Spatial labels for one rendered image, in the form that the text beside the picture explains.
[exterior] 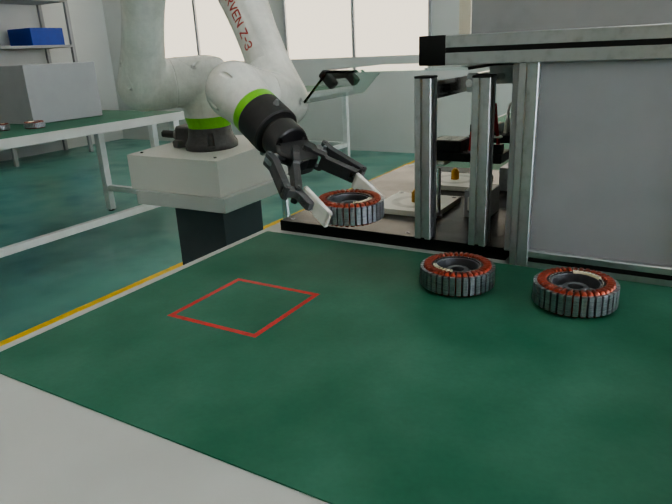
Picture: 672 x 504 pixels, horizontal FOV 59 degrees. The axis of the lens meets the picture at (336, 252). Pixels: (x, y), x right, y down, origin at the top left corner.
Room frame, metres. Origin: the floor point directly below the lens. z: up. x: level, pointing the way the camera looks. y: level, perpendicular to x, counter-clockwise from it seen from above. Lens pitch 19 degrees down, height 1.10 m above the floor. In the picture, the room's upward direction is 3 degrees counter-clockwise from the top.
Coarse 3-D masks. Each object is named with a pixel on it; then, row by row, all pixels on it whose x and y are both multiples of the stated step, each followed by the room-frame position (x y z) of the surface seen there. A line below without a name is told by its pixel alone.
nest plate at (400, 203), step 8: (400, 192) 1.34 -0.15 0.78; (408, 192) 1.34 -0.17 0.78; (384, 200) 1.28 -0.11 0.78; (392, 200) 1.27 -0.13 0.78; (400, 200) 1.27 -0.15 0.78; (408, 200) 1.27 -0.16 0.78; (448, 200) 1.25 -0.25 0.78; (456, 200) 1.25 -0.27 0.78; (384, 208) 1.21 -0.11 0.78; (392, 208) 1.20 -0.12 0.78; (400, 208) 1.20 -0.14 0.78; (408, 208) 1.20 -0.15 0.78; (448, 208) 1.21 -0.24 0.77
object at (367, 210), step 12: (336, 192) 0.98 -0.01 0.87; (348, 192) 0.98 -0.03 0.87; (360, 192) 0.98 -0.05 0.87; (372, 192) 0.97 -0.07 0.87; (336, 204) 0.90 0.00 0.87; (348, 204) 0.90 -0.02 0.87; (360, 204) 0.90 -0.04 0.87; (372, 204) 0.91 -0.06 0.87; (336, 216) 0.89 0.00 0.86; (348, 216) 0.89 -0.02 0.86; (360, 216) 0.89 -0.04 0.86; (372, 216) 0.90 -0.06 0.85
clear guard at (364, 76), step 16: (384, 64) 1.35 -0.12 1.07; (400, 64) 1.30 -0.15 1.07; (416, 64) 1.25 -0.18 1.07; (480, 64) 1.09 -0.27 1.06; (496, 64) 1.14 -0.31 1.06; (320, 80) 1.16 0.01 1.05; (336, 80) 1.21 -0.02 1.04; (352, 80) 1.27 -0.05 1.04; (368, 80) 1.34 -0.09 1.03; (320, 96) 1.21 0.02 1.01; (336, 96) 1.28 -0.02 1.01
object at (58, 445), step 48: (240, 240) 1.14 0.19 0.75; (336, 240) 1.11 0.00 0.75; (0, 384) 0.62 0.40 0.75; (0, 432) 0.52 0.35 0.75; (48, 432) 0.52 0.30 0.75; (96, 432) 0.51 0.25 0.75; (144, 432) 0.51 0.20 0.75; (0, 480) 0.45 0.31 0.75; (48, 480) 0.45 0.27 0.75; (96, 480) 0.44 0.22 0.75; (144, 480) 0.44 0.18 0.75; (192, 480) 0.44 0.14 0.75; (240, 480) 0.43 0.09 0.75
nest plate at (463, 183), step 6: (444, 174) 1.52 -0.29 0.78; (450, 174) 1.51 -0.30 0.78; (462, 174) 1.51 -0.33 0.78; (468, 174) 1.50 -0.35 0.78; (444, 180) 1.45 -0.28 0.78; (450, 180) 1.44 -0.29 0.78; (456, 180) 1.44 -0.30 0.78; (462, 180) 1.44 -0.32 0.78; (468, 180) 1.43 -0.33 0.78; (444, 186) 1.39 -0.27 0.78; (450, 186) 1.39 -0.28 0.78; (456, 186) 1.38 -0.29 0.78; (462, 186) 1.37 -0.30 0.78; (468, 186) 1.37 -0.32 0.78
